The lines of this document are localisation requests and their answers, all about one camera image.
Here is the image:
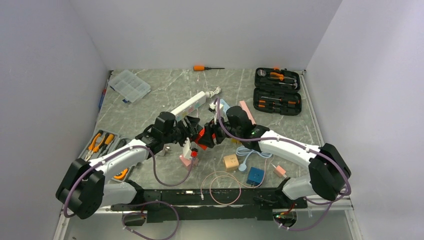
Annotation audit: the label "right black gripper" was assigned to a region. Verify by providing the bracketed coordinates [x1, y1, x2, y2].
[199, 112, 243, 148]

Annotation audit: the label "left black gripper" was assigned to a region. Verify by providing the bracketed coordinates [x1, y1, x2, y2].
[162, 115, 198, 150]

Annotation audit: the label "white power strip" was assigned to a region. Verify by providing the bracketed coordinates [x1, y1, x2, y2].
[171, 91, 207, 122]

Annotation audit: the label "red cube adapter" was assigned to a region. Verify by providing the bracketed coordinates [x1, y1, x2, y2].
[194, 128, 208, 150]

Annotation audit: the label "light blue plug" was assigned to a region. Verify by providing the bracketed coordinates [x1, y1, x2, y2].
[219, 99, 230, 114]

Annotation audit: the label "light blue cable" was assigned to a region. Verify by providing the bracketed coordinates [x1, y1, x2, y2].
[235, 145, 273, 173]

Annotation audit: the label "peach cube adapter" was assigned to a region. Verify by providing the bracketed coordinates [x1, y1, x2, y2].
[223, 154, 240, 172]

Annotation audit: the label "pink power strip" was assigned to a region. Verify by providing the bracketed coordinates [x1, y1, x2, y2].
[239, 100, 256, 125]

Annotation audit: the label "blue cube adapter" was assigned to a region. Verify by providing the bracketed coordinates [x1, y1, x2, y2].
[246, 167, 265, 187]

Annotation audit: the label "clear plastic screw box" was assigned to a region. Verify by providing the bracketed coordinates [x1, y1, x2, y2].
[108, 69, 151, 103]

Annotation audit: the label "black tool case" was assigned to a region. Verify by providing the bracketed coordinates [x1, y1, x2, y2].
[253, 67, 302, 116]

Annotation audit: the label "small pink charger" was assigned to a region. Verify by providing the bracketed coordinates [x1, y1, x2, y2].
[274, 165, 287, 178]

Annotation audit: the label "grey tool case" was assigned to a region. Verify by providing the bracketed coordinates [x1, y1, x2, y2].
[76, 129, 133, 183]

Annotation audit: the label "white cube adapter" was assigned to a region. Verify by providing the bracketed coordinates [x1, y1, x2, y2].
[155, 145, 171, 157]

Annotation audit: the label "pink cube adapter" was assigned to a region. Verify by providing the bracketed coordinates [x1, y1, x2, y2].
[179, 155, 199, 171]

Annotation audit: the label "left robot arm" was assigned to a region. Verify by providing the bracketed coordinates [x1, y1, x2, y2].
[55, 112, 202, 220]

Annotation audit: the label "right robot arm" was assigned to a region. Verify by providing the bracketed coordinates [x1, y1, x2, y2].
[195, 106, 352, 208]

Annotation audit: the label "round tape measure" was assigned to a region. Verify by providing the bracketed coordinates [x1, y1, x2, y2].
[256, 68, 267, 78]

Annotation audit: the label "orange pliers in black case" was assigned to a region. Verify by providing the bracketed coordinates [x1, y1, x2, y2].
[269, 72, 297, 82]

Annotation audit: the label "blue pen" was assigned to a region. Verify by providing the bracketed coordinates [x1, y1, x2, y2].
[98, 79, 109, 110]

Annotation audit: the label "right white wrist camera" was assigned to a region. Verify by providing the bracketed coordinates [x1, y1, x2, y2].
[208, 102, 224, 114]

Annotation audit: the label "white coiled cord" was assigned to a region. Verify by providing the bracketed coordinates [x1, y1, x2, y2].
[205, 86, 222, 98]

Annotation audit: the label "thin pink charging cable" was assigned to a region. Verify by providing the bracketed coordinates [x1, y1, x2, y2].
[200, 158, 269, 206]

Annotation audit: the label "orange handle screwdriver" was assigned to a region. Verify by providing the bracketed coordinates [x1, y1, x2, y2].
[192, 65, 224, 72]

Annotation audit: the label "black base frame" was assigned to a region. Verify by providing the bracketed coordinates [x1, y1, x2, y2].
[126, 187, 301, 223]

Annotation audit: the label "aluminium rail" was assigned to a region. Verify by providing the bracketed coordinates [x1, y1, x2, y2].
[60, 197, 354, 215]

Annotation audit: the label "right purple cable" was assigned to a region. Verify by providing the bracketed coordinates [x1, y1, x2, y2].
[214, 97, 352, 232]

